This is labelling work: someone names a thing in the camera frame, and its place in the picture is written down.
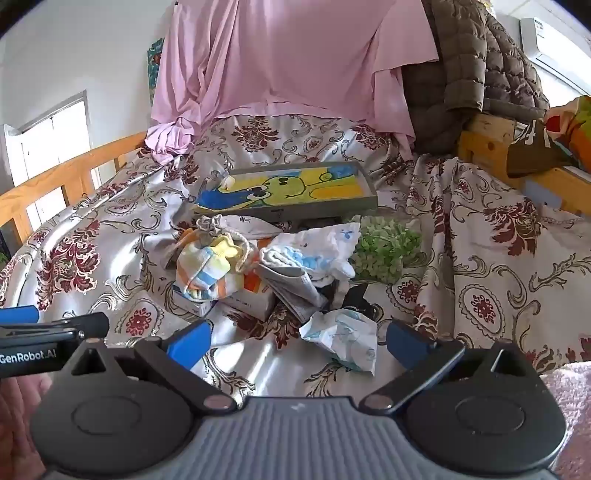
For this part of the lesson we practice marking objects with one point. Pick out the colourful printed blanket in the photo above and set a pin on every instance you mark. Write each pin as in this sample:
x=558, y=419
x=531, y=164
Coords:
x=575, y=129

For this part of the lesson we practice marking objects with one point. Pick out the wooden crate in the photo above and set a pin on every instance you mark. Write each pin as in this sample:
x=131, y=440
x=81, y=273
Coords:
x=485, y=138

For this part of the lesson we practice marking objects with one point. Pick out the olive quilted jacket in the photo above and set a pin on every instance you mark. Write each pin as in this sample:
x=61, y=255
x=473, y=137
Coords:
x=466, y=60

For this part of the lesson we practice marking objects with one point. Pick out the yellow orange striped baby garment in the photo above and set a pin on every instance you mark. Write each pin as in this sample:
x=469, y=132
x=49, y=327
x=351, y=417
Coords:
x=207, y=267

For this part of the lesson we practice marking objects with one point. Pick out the white blue terry sock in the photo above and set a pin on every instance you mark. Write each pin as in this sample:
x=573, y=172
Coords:
x=291, y=261

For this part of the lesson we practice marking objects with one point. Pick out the bag of green foam pieces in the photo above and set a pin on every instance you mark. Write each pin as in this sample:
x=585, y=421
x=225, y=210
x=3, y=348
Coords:
x=388, y=249

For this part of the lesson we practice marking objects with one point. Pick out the brown cloth white letters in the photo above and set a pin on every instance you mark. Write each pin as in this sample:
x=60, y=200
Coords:
x=531, y=147

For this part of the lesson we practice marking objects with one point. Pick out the small white cloth piece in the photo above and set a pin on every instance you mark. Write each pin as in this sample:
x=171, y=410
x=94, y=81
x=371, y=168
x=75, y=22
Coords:
x=227, y=182

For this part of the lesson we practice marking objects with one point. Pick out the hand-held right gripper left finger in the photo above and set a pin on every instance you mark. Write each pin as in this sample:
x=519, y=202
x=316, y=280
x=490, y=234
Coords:
x=189, y=344

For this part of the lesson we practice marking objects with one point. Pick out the grey patterned cloth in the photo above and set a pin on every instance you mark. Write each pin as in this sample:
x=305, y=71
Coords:
x=295, y=295

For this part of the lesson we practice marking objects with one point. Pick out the teal wall poster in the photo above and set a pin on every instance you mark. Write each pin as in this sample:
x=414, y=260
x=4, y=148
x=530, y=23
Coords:
x=156, y=64

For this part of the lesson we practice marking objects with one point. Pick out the pink fuzzy blanket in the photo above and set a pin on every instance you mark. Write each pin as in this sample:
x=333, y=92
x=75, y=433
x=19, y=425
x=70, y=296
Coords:
x=570, y=406

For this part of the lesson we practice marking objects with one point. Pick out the window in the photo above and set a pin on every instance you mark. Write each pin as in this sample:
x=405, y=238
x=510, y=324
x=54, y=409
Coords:
x=51, y=143

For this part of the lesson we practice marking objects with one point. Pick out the pink bed sheet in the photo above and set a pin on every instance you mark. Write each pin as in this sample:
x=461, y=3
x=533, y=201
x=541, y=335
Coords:
x=295, y=55

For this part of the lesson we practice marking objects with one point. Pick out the white air conditioner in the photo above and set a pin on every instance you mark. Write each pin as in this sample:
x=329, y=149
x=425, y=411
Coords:
x=558, y=46

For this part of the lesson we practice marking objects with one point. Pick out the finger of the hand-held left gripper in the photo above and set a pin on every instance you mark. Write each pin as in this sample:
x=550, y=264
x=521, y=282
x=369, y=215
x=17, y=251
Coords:
x=18, y=315
x=90, y=325

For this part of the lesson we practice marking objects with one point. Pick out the person's left hand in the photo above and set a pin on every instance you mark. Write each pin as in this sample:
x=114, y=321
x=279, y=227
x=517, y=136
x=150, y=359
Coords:
x=18, y=415

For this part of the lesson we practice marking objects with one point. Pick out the grey tray cartoon print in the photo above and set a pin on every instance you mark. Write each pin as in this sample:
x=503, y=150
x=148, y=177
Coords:
x=295, y=189

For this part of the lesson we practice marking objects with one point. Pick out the floral satin bedspread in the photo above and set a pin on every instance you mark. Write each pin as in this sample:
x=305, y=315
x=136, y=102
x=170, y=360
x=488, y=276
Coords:
x=485, y=258

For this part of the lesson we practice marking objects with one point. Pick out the white garment blue print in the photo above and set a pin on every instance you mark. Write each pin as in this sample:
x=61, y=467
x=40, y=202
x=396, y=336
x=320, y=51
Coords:
x=323, y=242

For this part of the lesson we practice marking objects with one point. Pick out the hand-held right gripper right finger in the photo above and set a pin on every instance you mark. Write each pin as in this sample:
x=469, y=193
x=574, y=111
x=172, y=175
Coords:
x=406, y=344

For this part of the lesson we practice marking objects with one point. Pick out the orange white box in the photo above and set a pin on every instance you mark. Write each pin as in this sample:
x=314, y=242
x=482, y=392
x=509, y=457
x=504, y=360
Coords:
x=249, y=300

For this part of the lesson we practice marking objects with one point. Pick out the wooden bed rail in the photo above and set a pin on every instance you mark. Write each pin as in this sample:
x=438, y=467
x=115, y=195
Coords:
x=60, y=180

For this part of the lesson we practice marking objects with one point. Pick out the white blue printed cloth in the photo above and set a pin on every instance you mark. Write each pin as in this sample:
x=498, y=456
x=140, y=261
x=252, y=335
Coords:
x=341, y=339

